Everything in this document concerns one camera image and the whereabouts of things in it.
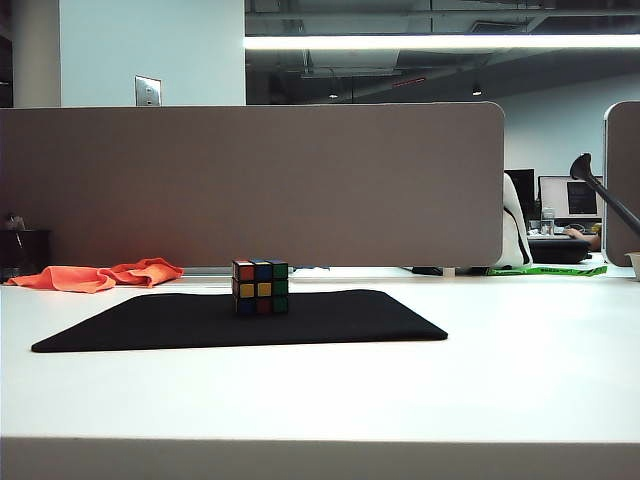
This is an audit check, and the multicoloured puzzle cube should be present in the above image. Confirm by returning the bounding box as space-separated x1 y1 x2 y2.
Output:
231 257 291 317

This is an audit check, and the person forearm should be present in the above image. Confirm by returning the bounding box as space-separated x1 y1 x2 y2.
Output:
564 225 601 249

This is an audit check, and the black fabric mouse pad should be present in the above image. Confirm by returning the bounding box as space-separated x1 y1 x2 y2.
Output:
30 288 450 354

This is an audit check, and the wide brown desk partition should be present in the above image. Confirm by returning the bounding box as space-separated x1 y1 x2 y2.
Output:
0 101 507 269

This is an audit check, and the dark computer monitor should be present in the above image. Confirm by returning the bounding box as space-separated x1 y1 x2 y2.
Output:
504 168 536 216

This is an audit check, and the long ceiling light strip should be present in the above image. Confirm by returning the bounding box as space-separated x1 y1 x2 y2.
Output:
244 33 640 51

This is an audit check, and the green tape strip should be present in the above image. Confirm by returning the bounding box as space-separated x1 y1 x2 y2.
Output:
487 264 609 277

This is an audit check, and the lit computer monitor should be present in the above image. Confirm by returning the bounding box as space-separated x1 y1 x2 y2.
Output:
538 175 605 221

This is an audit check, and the black padded case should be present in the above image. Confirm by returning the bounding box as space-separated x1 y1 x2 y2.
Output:
527 237 594 265

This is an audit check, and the orange cloth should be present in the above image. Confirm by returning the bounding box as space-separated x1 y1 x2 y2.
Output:
5 257 186 294

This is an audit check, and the black angled pole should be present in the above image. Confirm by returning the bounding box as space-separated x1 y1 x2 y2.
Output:
569 153 640 230

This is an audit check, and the brown partition with white edge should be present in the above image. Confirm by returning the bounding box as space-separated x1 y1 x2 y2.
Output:
603 100 640 268

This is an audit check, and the metal wall switch plate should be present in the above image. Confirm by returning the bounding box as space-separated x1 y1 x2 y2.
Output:
134 74 163 107

